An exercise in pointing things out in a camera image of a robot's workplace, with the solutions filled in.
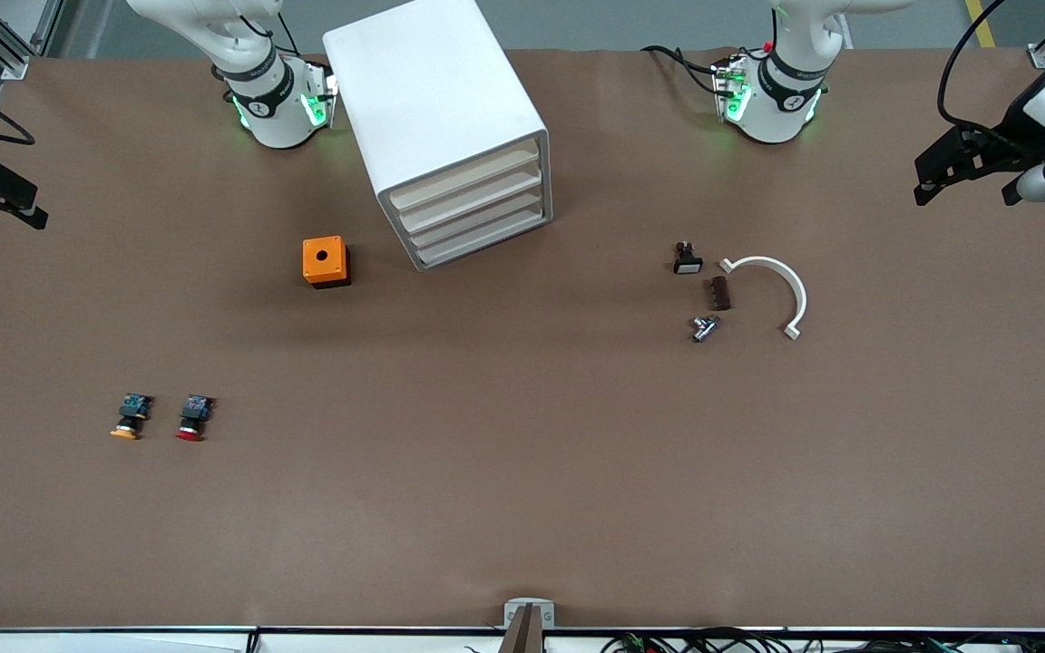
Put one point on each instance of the red push button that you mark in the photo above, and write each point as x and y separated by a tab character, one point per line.
194	413

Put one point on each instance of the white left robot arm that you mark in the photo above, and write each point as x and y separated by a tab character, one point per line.
772	109

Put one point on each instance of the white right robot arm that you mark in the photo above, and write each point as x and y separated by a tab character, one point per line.
278	109

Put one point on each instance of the yellow push button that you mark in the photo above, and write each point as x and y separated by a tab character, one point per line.
132	413

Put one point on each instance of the white curved plastic clip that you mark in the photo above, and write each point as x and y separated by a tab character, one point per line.
795	290

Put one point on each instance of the brown terminal block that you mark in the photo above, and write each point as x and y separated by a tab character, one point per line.
717	294

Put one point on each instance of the brown table cover sheet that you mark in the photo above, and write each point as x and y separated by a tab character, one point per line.
522	453

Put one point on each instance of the black white rectangular switch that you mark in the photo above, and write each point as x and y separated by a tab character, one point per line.
688	264

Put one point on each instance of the silver key switch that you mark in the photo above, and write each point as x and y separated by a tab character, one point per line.
704	328

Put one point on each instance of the orange button enclosure box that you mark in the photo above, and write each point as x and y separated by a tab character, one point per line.
323	258

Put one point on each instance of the white table edge rail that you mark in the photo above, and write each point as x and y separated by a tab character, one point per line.
123	642

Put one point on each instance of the grey metal bracket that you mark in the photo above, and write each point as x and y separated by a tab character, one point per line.
546	615

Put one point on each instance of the brown wedge post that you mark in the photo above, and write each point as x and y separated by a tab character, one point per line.
522	635

